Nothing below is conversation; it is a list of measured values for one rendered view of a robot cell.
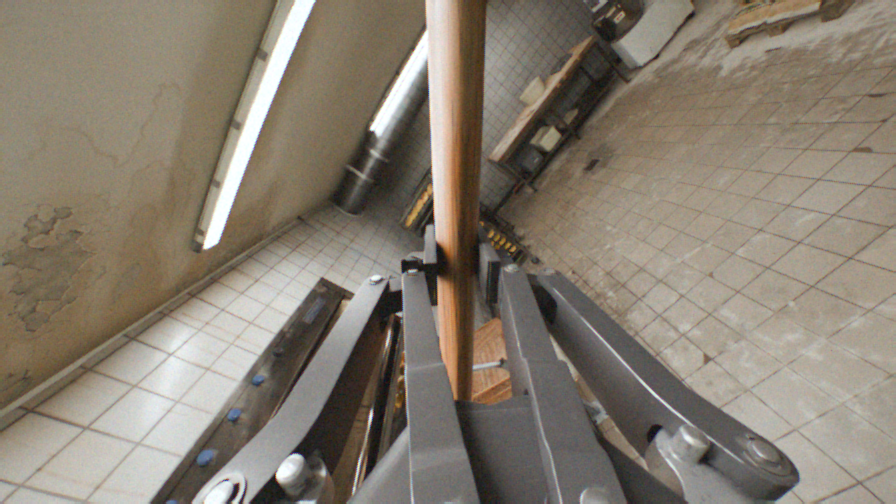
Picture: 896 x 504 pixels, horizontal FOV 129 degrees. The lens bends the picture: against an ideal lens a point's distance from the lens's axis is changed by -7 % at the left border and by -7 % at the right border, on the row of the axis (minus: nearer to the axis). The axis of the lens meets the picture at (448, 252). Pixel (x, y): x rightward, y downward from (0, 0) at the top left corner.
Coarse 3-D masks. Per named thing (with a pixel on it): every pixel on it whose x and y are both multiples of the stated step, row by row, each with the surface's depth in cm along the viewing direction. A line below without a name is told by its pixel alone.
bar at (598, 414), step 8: (504, 360) 144; (480, 368) 144; (488, 368) 144; (504, 368) 143; (584, 400) 167; (592, 408) 166; (600, 408) 170; (592, 416) 172; (600, 416) 168; (608, 416) 163
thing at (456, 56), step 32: (448, 0) 11; (480, 0) 11; (448, 32) 11; (480, 32) 12; (448, 64) 12; (480, 64) 12; (448, 96) 12; (480, 96) 13; (448, 128) 13; (480, 128) 14; (448, 160) 14; (480, 160) 14; (448, 192) 14; (448, 224) 15; (448, 256) 16; (448, 288) 17; (448, 320) 19; (448, 352) 20
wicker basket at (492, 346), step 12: (492, 324) 211; (480, 336) 216; (492, 336) 216; (480, 348) 222; (492, 348) 213; (504, 348) 201; (480, 360) 217; (492, 360) 205; (480, 372) 204; (492, 372) 197; (504, 372) 187; (480, 384) 193; (492, 384) 190; (504, 384) 180; (480, 396) 167; (492, 396) 168
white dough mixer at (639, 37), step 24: (600, 0) 312; (624, 0) 301; (648, 0) 311; (672, 0) 304; (600, 24) 327; (624, 24) 315; (648, 24) 315; (672, 24) 316; (624, 48) 339; (648, 48) 328
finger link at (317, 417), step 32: (384, 288) 12; (352, 320) 10; (384, 320) 13; (320, 352) 8; (352, 352) 8; (320, 384) 7; (352, 384) 8; (288, 416) 6; (320, 416) 6; (352, 416) 8; (256, 448) 6; (288, 448) 6; (320, 448) 6; (224, 480) 5; (256, 480) 5
